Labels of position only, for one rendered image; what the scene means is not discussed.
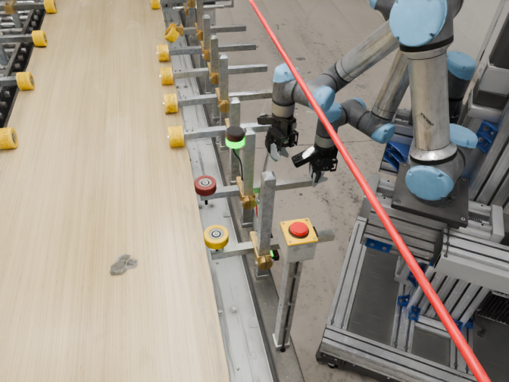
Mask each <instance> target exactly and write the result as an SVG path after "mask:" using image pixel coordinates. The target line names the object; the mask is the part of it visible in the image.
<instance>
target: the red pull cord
mask: <svg viewBox="0 0 509 382"><path fill-rule="evenodd" d="M248 1H249V2H250V4H251V6H252V7H253V9H254V11H255V13H256V14H257V16H258V17H259V19H260V20H261V23H262V24H263V25H264V27H265V29H266V31H267V32H268V34H269V35H270V38H271V39H272V40H273V42H274V44H275V46H276V47H277V49H278V50H279V53H280V54H281V55H282V57H283V59H284V61H285V62H286V64H287V65H288V67H289V69H290V71H291V72H292V74H293V76H294V77H295V79H296V80H297V82H298V84H299V86H300V87H301V89H302V91H303V92H304V94H305V95H306V97H307V99H308V101H309V102H310V103H311V106H312V107H313V109H314V110H315V112H316V113H317V116H318V117H319V119H320V120H321V122H322V124H323V125H324V127H325V128H326V131H327V132H328V134H329V135H330V137H331V139H332V140H333V142H334V143H335V145H336V147H337V149H338V150H339V152H340V154H341V155H342V157H343V158H344V160H345V162H346V164H347V165H348V167H349V169H350V170H351V172H352V173H353V175H354V177H355V179H356V181H357V182H358V184H359V185H360V187H361V189H362V190H363V192H364V194H365V196H366V197H367V199H368V200H369V202H370V204H371V205H372V206H373V209H374V210H375V212H376V213H377V215H378V217H379V219H380V220H381V221H382V223H383V225H384V227H385V228H386V230H387V232H388V233H389V235H390V237H391V238H392V240H393V242H394V244H395V245H396V247H397V248H398V251H399V252H400V253H401V255H402V257H403V259H404V260H405V262H406V263H407V265H408V267H409V268H410V270H411V272H412V274H413V275H414V277H415V278H416V280H417V282H418V283H419V285H420V287H421V289H422V290H423V291H424V293H425V295H426V297H427V299H428V300H429V302H430V303H431V305H432V307H433V308H434V310H435V311H436V314H437V315H438V316H439V318H440V320H441V322H442V323H443V325H444V326H445V329H446V330H447V331H448V333H449V335H450V337H451V338H452V340H453V341H454V344H455V345H456V347H457V348H458V350H459V352H460V353H461V355H462V356H463V358H464V360H465V362H466V363H467V365H468V367H469V368H470V370H471V371H472V373H473V375H474V377H475V378H476V380H477V381H478V382H491V380H490V379H489V377H488V375H487V373H486V372H485V371H484V369H483V367H482V366H481V364H480V363H479V361H478V359H477V358H476V356H475V355H474V353H473V351H472V349H471V348H470V347H469V345H468V343H467V341H466V340H465V339H464V337H463V335H462V334H461V332H460V331H459V329H458V328H457V325H456V324H455V323H454V321H453V319H452V318H451V316H450V314H449V313H448V311H447V310H446V308H445V306H444V305H443V304H442V301H441V300H440V298H439V297H438V295H437V294H436V292H435V290H434V289H433V288H432V286H431V284H430V282H429V281H428V280H427V278H426V276H425V274H424V273H423V271H422V270H421V268H420V266H419V265H418V263H417V262H416V260H415V259H414V257H413V256H412V254H411V252H410V250H409V249H408V247H407V246H406V244H405V243H404V241H403V239H402V238H401V236H400V235H399V233H398V231H397V230H396V229H395V226H394V225H393V223H392V222H391V220H390V219H389V217H388V215H387V214H386V212H385V211H384V209H383V207H382V206H381V204H380V203H379V201H378V199H377V198H376V196H375V195H374V193H373V191H372V189H371V188H370V187H369V185H368V183H367V181H366V180H365V179H364V177H363V175H362V174H361V172H360V171H359V169H358V167H357V165H356V164H355V163H354V161H353V159H352V158H351V156H350V155H349V153H348V151H347V150H346V148H345V147H344V145H343V144H342V141H341V140H340V138H339V137H338V135H337V134H336V132H335V130H334V129H333V127H332V126H331V124H330V122H329V121H328V120H327V118H326V116H325V114H324V113H323V111H322V110H321V108H320V106H319V105H318V104H317V102H316V100H315V98H314V97H313V96H312V94H311V92H310V90H309V89H308V87H307V86H306V84H305V83H304V81H303V79H302V78H301V76H300V74H299V73H298V71H297V70H296V68H295V66H294V65H293V63H292V62H291V60H290V59H289V56H288V55H287V54H286V52H285V50H284V49H283V47H282V46H281V44H280V43H279V41H278V39H277V38H276V36H275V35H274V33H273V31H272V30H271V28H270V26H269V25H268V23H267V22H266V20H265V19H264V17H263V15H262V13H261V12H260V11H259V9H258V7H257V5H256V4H255V2H254V1H253V0H248Z"/></svg>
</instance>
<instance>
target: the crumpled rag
mask: <svg viewBox="0 0 509 382"><path fill-rule="evenodd" d="M137 261H138V260H137V259H134V258H130V254H125V253H124V254H122V255H119V256H118V257H117V258H116V259H115V263H114V264H112V265H111V266H110V268H111V269H110V271H109V273H110V275H111V276H113V275H114V276H115V275H118V274H123V273H125V271H127V270H129V269H130V270H131V269H134V268H136V267H137Z"/></svg>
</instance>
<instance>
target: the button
mask: <svg viewBox="0 0 509 382"><path fill-rule="evenodd" d="M290 231H291V233H292V234H294V235H295V236H304V235H306V234H307V232H308V226H307V225H306V224H305V223H302V222H299V221H297V222H294V223H292V224H291V226H290Z"/></svg>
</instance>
